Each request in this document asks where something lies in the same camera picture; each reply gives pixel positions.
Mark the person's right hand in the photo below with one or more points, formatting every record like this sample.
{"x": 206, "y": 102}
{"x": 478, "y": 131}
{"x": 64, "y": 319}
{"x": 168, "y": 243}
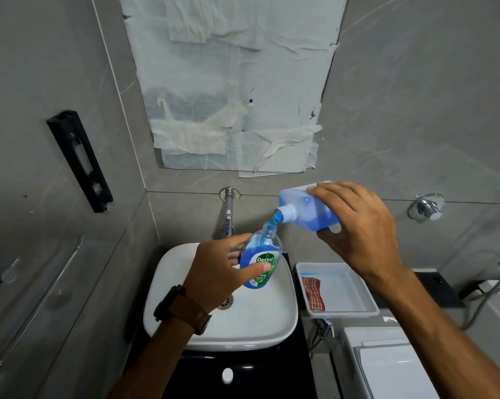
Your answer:
{"x": 368, "y": 232}

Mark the person's left hand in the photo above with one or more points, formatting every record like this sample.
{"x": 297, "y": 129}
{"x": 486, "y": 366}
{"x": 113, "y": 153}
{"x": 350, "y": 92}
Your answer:
{"x": 210, "y": 274}

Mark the person's left thumb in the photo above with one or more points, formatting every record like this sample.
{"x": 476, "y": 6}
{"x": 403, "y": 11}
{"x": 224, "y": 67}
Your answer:
{"x": 254, "y": 272}

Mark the person's right thumb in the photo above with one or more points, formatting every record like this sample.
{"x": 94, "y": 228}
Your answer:
{"x": 331, "y": 241}

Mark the small blue soap bottle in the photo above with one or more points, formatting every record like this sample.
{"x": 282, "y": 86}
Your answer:
{"x": 260, "y": 251}

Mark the large blue refill bottle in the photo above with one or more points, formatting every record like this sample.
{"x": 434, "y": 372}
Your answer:
{"x": 304, "y": 207}

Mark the person's right forearm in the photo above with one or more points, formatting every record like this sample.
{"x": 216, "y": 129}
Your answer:
{"x": 432, "y": 328}

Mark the person's left forearm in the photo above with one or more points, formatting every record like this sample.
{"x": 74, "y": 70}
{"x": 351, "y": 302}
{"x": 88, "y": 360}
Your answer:
{"x": 154, "y": 361}

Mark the chrome sink drain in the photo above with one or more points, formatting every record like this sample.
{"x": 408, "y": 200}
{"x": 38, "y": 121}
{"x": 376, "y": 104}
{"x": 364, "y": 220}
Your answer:
{"x": 225, "y": 302}

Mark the white sink basin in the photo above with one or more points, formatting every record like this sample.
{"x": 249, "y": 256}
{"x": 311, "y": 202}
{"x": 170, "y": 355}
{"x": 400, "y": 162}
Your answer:
{"x": 258, "y": 319}

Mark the white plastic tray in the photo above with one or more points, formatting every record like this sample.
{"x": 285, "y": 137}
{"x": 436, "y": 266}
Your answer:
{"x": 345, "y": 290}

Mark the red checked cloth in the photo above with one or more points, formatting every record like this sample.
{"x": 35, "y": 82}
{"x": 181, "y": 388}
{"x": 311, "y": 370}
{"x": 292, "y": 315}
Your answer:
{"x": 313, "y": 292}

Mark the chrome hand sprayer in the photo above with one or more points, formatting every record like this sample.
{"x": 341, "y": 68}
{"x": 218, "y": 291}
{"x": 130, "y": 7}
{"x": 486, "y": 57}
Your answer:
{"x": 321, "y": 326}

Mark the black vanity cabinet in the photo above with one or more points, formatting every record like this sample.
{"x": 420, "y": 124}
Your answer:
{"x": 266, "y": 369}

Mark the white cabinet knob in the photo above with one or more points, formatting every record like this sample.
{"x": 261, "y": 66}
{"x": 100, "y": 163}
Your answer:
{"x": 227, "y": 376}

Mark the white toilet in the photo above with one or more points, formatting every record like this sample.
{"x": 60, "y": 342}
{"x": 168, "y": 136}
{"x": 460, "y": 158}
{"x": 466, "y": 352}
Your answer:
{"x": 387, "y": 365}

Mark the paper covered mirror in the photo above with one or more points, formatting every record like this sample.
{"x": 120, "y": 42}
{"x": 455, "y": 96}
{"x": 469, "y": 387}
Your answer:
{"x": 233, "y": 78}

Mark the chrome wall faucet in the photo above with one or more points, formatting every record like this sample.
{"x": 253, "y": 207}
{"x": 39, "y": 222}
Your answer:
{"x": 229, "y": 220}

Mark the chrome wall valve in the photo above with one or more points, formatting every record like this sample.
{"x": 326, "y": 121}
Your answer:
{"x": 426, "y": 206}

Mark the black wall holder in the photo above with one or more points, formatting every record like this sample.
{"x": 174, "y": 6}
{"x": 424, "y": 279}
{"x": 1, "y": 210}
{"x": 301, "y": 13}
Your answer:
{"x": 79, "y": 157}

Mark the chrome towel rail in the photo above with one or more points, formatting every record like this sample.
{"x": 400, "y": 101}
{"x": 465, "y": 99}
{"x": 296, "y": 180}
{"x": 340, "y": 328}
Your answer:
{"x": 38, "y": 305}

